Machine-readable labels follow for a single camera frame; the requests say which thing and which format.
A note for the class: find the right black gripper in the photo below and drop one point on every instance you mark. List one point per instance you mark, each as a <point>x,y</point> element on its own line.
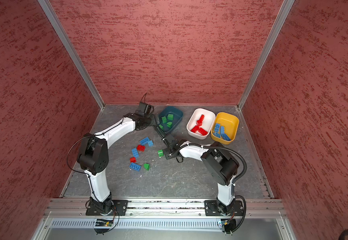
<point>168,156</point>

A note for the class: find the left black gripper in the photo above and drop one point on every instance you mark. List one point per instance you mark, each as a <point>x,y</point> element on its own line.
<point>153,121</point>

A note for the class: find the green lego block front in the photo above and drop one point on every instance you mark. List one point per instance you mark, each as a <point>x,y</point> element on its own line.
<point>160,153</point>

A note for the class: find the small blue lego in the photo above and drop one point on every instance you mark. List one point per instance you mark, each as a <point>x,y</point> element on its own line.
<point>150,143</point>

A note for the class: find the blue long lego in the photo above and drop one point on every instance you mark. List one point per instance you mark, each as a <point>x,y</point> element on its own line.
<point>135,153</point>
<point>144,141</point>
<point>225,137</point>
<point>135,167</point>

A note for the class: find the green lego slope front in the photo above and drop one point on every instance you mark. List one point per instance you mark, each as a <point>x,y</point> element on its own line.
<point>147,167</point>

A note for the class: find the red long lego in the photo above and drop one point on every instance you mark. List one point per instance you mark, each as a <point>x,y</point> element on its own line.
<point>200,120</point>
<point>203,132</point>

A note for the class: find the small red lego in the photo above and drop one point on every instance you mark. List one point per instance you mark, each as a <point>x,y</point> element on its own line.
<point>133,160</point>

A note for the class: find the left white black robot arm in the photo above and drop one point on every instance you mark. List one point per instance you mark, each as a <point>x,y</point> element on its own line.
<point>93,156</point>

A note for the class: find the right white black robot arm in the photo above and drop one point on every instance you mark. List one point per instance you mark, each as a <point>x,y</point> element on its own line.
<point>226,166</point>

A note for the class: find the teal plastic bin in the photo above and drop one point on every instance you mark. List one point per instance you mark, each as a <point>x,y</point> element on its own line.
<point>178,115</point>

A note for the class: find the white plastic bin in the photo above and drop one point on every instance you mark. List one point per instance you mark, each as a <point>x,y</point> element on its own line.
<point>206,125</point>

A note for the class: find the yellow plastic bin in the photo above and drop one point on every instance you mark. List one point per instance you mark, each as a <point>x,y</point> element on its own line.
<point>230,122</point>

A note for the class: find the right controller board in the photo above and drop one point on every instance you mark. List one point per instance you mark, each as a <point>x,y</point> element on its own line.
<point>227,226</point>

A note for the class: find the controller board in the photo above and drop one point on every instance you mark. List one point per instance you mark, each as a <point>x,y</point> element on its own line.
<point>227,226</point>
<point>103,226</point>

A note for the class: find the left controller board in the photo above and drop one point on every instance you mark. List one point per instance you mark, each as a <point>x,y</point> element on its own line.
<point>103,226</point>

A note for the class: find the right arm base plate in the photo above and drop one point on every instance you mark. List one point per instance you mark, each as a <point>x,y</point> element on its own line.
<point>215,207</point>

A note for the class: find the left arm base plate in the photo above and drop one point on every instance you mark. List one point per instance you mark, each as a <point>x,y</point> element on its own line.
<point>107,208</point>

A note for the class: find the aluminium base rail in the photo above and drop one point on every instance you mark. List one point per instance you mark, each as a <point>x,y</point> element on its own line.
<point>162,214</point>

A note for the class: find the aluminium corner post left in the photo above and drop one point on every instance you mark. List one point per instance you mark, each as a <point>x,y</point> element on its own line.
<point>63,36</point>

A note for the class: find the aluminium corner post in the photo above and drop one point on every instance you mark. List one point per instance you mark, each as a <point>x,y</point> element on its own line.
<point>274,32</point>
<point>63,36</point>

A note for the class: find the aluminium corner post right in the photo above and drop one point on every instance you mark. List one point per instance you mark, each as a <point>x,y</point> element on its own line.
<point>274,32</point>

